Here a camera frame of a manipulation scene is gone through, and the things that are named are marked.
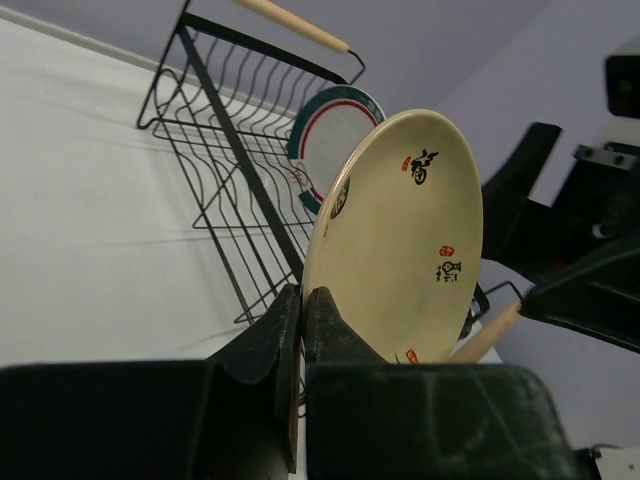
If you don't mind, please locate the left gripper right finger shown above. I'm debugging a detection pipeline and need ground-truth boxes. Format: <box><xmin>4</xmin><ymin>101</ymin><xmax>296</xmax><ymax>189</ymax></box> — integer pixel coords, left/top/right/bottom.
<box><xmin>305</xmin><ymin>287</ymin><xmax>580</xmax><ymax>479</ymax></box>

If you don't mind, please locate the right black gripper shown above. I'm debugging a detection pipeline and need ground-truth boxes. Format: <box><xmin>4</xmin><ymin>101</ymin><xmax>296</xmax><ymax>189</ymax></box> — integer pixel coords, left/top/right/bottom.
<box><xmin>482</xmin><ymin>122</ymin><xmax>639</xmax><ymax>353</ymax></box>

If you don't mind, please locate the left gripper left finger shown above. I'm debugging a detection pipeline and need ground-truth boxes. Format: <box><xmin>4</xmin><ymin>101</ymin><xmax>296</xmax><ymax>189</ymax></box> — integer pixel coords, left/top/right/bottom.
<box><xmin>1</xmin><ymin>284</ymin><xmax>300</xmax><ymax>479</ymax></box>

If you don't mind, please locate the cream plate with characters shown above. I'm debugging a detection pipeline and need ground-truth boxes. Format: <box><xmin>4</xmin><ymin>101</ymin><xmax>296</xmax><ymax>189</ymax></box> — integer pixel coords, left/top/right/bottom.
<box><xmin>301</xmin><ymin>109</ymin><xmax>483</xmax><ymax>363</ymax></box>

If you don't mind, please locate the white plate green red rim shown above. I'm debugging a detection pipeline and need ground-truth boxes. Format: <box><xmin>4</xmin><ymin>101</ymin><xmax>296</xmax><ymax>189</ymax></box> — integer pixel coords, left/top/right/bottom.
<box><xmin>287</xmin><ymin>85</ymin><xmax>386</xmax><ymax>214</ymax></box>

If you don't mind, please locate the black wire dish rack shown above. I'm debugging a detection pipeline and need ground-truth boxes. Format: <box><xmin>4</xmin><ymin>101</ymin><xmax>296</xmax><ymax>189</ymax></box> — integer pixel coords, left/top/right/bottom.
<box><xmin>136</xmin><ymin>0</ymin><xmax>526</xmax><ymax>361</ymax></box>

